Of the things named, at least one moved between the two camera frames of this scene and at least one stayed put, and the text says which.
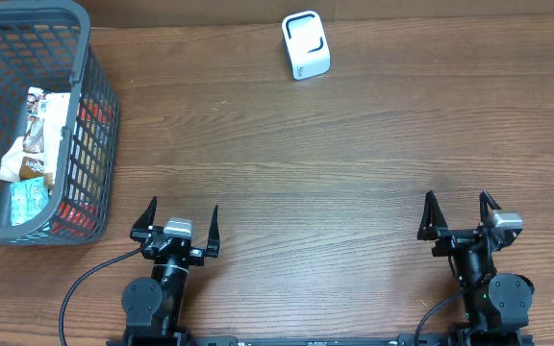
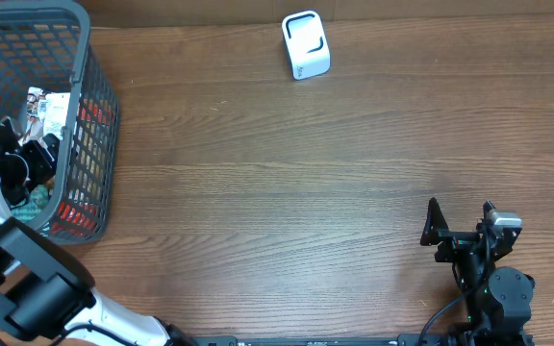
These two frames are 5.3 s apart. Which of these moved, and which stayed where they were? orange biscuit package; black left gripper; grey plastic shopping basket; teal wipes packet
Moved: black left gripper
Stayed: grey plastic shopping basket; teal wipes packet; orange biscuit package
